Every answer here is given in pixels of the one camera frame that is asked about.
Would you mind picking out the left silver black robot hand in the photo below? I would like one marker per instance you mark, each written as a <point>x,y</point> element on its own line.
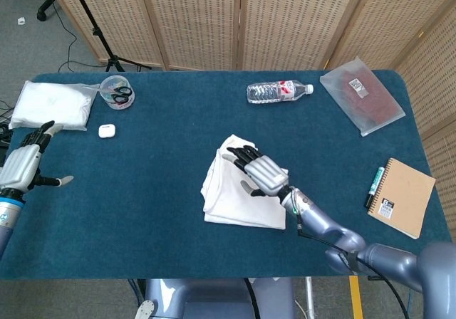
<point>19,166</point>

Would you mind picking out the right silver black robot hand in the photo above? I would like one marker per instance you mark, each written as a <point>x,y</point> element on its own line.
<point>263,173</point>

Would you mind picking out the white short-sleeve T-shirt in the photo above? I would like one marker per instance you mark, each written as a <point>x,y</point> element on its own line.
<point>231,205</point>

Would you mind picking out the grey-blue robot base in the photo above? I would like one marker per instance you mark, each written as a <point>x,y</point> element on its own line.
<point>213,301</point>

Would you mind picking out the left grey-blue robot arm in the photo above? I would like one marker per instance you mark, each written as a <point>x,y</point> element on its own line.
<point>9,212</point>

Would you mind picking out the clear plastic water bottle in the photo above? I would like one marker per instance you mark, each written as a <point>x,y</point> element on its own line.
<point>270,92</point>

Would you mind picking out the white garment in plastic bag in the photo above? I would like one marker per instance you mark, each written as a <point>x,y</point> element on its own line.
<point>50,107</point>

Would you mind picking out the white earbuds case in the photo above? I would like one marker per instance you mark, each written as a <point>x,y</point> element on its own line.
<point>107,131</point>

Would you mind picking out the green marker pen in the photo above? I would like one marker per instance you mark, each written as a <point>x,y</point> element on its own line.
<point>374,185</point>

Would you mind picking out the blue carpet table cover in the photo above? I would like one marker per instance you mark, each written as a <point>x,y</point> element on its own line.
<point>124,208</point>

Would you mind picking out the dark red garment frosted bag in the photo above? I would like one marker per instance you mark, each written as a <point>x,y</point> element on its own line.
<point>363,98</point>

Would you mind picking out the clear round plastic jar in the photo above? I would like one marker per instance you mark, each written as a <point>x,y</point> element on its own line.
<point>114,84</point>

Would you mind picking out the white table leg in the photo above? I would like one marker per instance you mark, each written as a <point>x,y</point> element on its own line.
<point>310,297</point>

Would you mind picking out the kraft spiral notebook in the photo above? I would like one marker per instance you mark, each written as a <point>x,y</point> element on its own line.
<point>406,194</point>

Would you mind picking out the woven wooden folding screen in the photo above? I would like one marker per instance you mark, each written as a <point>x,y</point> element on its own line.
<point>285,23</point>

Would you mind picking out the black tripod stand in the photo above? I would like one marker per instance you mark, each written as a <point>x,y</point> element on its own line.
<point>96,34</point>

